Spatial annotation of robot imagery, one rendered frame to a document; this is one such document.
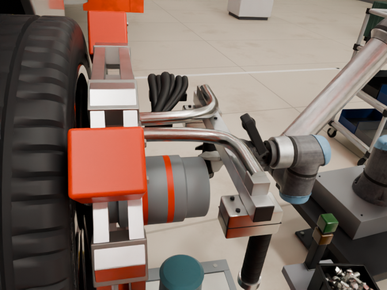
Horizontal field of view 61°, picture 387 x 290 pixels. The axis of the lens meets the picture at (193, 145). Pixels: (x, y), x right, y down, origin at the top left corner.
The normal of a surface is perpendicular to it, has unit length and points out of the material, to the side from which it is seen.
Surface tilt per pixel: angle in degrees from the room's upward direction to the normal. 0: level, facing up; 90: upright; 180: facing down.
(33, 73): 25
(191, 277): 0
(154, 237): 0
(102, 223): 45
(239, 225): 90
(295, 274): 0
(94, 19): 55
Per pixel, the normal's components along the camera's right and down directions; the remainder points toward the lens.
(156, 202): 0.22, 0.23
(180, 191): 0.22, -0.03
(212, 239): 0.08, -0.85
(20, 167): 0.20, -0.24
